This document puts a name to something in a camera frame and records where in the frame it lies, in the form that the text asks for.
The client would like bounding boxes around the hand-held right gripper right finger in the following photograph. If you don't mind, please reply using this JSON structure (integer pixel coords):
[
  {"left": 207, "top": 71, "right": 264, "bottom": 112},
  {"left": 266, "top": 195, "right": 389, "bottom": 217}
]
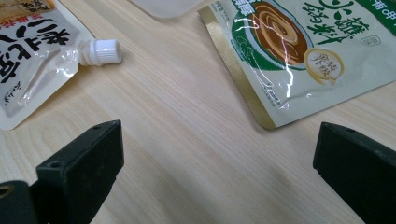
[{"left": 312, "top": 121, "right": 396, "bottom": 224}]

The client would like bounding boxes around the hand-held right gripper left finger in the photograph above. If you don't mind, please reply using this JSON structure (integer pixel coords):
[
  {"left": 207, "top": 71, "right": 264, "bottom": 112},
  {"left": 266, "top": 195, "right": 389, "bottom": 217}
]
[{"left": 30, "top": 119, "right": 125, "bottom": 224}]

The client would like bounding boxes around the white spouted sauce pouch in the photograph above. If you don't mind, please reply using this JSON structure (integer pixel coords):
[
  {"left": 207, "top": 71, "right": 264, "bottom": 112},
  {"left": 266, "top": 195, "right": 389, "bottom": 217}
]
[{"left": 0, "top": 0, "right": 123, "bottom": 131}]

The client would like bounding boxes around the clear plastic container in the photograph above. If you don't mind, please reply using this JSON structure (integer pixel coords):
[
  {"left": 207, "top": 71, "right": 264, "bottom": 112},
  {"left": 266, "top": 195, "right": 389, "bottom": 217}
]
[{"left": 127, "top": 0, "right": 216, "bottom": 21}]

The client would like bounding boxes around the green and white sauce packet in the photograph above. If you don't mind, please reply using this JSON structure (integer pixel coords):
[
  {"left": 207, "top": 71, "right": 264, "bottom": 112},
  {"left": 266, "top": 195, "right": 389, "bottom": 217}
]
[{"left": 197, "top": 0, "right": 396, "bottom": 130}]

